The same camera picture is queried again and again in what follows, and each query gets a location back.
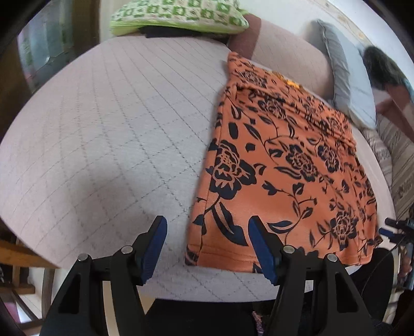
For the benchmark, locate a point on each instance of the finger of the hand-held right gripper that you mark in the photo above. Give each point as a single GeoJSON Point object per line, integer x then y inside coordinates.
{"type": "Point", "coordinates": [395, 223]}
{"type": "Point", "coordinates": [388, 232]}

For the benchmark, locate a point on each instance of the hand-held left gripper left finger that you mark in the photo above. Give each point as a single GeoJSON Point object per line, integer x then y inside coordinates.
{"type": "Point", "coordinates": [154, 248]}

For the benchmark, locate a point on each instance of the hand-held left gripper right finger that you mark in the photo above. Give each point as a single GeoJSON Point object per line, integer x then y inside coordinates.
{"type": "Point", "coordinates": [262, 250]}

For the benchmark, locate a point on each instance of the orange black floral cloth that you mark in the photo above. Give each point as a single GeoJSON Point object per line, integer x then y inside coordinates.
{"type": "Point", "coordinates": [291, 161]}

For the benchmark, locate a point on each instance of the person's right hand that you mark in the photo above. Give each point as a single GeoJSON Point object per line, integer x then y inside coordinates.
{"type": "Point", "coordinates": [405, 268]}

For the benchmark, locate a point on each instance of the person's black clothing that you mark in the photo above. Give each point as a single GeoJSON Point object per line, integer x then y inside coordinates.
{"type": "Point", "coordinates": [372, 278]}

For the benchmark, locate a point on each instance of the beige striped blanket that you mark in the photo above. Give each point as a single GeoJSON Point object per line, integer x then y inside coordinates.
{"type": "Point", "coordinates": [396, 152]}

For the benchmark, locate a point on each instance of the bed with pink quilted cover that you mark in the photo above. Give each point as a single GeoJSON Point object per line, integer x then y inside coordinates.
{"type": "Point", "coordinates": [113, 129]}

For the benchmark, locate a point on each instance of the wooden chair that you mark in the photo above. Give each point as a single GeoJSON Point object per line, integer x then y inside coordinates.
{"type": "Point", "coordinates": [22, 258]}

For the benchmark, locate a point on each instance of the light blue pillow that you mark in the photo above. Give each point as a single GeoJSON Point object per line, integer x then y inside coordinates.
{"type": "Point", "coordinates": [347, 77]}

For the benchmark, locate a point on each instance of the pink bolster with brown band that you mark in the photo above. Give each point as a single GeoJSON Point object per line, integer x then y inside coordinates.
{"type": "Point", "coordinates": [284, 48]}

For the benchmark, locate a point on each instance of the dark folded cloth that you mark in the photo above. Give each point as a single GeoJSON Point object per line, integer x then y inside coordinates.
{"type": "Point", "coordinates": [181, 33]}

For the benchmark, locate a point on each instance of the wooden cabinet with glass door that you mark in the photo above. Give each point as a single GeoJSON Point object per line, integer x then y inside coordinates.
{"type": "Point", "coordinates": [42, 48]}

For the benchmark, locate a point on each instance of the green patterned pillow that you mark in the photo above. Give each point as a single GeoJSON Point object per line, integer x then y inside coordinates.
{"type": "Point", "coordinates": [181, 14]}

